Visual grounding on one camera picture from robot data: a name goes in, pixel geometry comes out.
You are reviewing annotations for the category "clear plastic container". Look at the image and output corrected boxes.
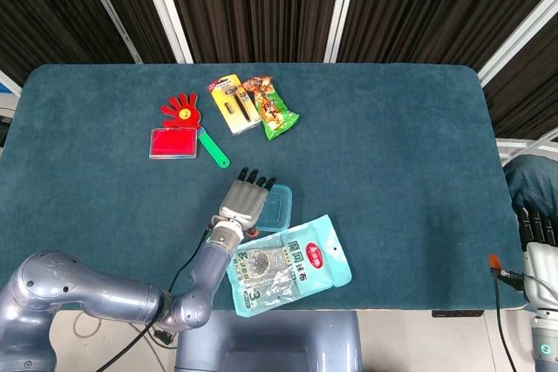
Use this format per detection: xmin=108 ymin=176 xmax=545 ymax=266
xmin=255 ymin=186 xmax=292 ymax=234

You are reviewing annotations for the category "green orange snack bag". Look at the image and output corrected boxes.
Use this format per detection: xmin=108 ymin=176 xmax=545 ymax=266
xmin=241 ymin=75 xmax=301 ymax=142

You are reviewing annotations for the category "white partition post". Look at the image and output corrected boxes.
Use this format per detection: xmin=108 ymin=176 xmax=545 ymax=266
xmin=134 ymin=0 xmax=194 ymax=64
xmin=323 ymin=0 xmax=359 ymax=64
xmin=72 ymin=0 xmax=144 ymax=64
xmin=477 ymin=0 xmax=558 ymax=86

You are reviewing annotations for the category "person's blue jeans leg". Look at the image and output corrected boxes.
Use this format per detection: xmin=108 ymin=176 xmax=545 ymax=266
xmin=502 ymin=153 xmax=558 ymax=216

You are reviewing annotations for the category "teal cleaning cloth package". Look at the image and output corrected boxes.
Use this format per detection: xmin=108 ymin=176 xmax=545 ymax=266
xmin=226 ymin=213 xmax=353 ymax=317

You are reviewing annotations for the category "yellow razor blister pack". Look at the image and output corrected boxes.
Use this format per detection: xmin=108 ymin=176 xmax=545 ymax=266
xmin=206 ymin=74 xmax=262 ymax=136

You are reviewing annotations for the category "black table control panel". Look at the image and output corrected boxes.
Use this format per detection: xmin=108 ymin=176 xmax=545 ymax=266
xmin=431 ymin=309 xmax=485 ymax=319

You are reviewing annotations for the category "blue-grey robot torso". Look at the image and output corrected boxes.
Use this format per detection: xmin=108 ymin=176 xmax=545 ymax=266
xmin=174 ymin=310 xmax=364 ymax=372

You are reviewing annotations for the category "teal velvet tablecloth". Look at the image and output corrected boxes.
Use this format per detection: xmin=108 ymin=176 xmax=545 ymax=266
xmin=0 ymin=62 xmax=529 ymax=313

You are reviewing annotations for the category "red ink pad case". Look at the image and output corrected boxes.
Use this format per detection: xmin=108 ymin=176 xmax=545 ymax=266
xmin=148 ymin=126 xmax=199 ymax=160

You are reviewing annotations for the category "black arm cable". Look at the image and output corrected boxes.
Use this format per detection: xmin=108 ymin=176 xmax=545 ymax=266
xmin=491 ymin=267 xmax=531 ymax=372
xmin=116 ymin=214 xmax=224 ymax=372

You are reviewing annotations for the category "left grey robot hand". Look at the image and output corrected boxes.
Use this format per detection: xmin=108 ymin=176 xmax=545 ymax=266
xmin=217 ymin=166 xmax=278 ymax=233

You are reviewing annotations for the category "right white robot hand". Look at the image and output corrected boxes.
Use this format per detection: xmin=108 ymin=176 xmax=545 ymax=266
xmin=490 ymin=204 xmax=558 ymax=310

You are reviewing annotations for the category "blue translucent plastic lid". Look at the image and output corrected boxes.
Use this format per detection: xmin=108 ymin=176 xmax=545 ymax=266
xmin=255 ymin=184 xmax=293 ymax=233

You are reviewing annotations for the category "red hand clapper green handle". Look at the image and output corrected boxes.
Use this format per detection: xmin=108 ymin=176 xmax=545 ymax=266
xmin=160 ymin=91 xmax=231 ymax=170

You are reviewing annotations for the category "white blue-edged board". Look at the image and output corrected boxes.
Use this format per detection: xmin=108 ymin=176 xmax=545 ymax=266
xmin=0 ymin=69 xmax=23 ymax=97

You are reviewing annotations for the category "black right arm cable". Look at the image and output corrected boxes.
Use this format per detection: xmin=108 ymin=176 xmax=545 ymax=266
xmin=491 ymin=267 xmax=531 ymax=372

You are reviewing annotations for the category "white metal frame rail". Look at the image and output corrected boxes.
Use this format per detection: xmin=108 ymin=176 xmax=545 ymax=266
xmin=495 ymin=127 xmax=558 ymax=160

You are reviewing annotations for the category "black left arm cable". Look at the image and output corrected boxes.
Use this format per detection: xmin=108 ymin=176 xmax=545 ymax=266
xmin=116 ymin=214 xmax=224 ymax=372

